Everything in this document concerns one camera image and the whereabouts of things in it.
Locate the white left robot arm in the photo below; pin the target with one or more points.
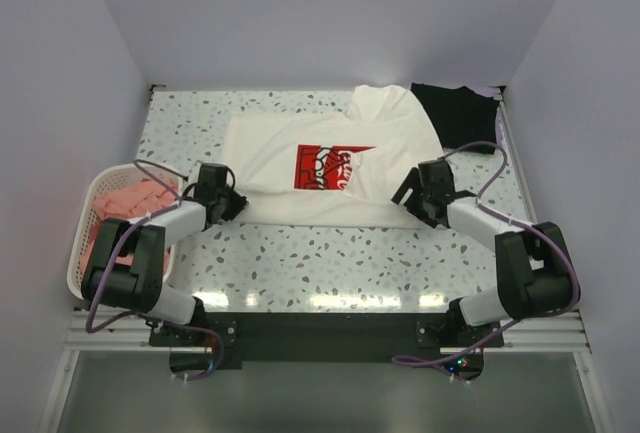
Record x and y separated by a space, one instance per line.
124 273

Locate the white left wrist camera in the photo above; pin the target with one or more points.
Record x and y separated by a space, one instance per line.
193 173

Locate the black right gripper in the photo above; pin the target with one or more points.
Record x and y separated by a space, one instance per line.
412 182

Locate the aluminium frame rail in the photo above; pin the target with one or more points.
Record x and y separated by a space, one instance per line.
311 293

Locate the pink crumpled t-shirt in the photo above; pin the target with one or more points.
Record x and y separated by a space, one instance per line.
145 196

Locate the white plastic laundry basket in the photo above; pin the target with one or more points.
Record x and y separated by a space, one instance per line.
111 179

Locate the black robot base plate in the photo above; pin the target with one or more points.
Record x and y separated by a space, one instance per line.
230 340

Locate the black folded t-shirt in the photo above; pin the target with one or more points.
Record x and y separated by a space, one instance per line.
461 115

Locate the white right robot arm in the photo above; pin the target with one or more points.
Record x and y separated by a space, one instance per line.
535 276

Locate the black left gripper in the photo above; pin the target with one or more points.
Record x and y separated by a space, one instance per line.
236 206

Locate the white t-shirt red print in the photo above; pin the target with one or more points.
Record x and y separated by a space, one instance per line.
332 169

